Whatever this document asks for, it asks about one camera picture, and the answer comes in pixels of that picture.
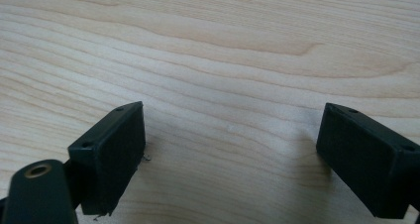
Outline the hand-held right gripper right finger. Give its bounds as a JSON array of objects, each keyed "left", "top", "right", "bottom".
[{"left": 315, "top": 101, "right": 420, "bottom": 220}]

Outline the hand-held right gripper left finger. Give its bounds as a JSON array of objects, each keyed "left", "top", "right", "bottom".
[{"left": 66, "top": 100, "right": 147, "bottom": 217}]

